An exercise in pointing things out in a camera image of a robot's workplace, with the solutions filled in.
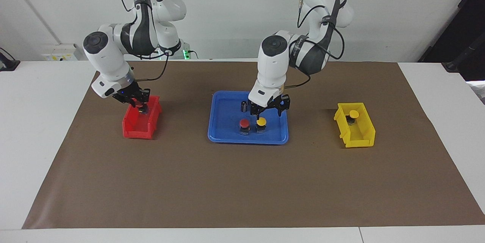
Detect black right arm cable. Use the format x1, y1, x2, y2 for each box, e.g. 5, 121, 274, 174
117, 0, 169, 83

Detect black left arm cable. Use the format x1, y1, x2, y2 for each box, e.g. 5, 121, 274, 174
284, 0, 346, 90

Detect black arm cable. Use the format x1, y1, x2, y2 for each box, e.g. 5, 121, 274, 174
284, 0, 346, 90
117, 0, 169, 83

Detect red plastic bin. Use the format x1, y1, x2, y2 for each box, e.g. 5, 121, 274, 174
122, 95, 162, 140

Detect black stand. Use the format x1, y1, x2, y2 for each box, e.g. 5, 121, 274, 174
443, 41, 485, 74

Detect yellow plastic bin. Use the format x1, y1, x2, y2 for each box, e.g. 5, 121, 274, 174
333, 102, 376, 149

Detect brown table mat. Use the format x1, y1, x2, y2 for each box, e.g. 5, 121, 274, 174
22, 60, 485, 230

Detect black background panel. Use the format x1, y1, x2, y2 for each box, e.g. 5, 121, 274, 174
418, 0, 485, 81

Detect black table clamp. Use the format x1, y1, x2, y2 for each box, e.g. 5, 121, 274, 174
0, 47, 20, 72

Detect grey patterned object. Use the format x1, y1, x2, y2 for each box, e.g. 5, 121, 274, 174
467, 80, 485, 105

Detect white socket box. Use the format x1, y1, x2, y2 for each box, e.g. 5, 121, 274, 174
41, 44, 86, 61

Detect blue plastic tray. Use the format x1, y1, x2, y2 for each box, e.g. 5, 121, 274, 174
207, 91, 289, 145

